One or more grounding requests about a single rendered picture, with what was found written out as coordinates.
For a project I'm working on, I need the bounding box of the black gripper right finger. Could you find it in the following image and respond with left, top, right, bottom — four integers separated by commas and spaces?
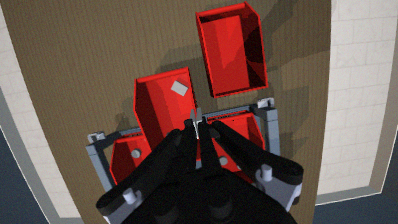
196, 107, 304, 219

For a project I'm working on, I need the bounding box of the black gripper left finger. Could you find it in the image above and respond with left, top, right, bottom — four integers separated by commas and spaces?
96, 109, 199, 224

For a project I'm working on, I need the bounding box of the grey metal shelf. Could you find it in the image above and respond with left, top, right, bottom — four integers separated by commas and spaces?
86, 97, 280, 192

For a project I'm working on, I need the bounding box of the red open-front bin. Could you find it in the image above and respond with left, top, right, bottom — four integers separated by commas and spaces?
207, 111, 265, 183
133, 69, 198, 153
195, 1, 268, 98
110, 131, 150, 185

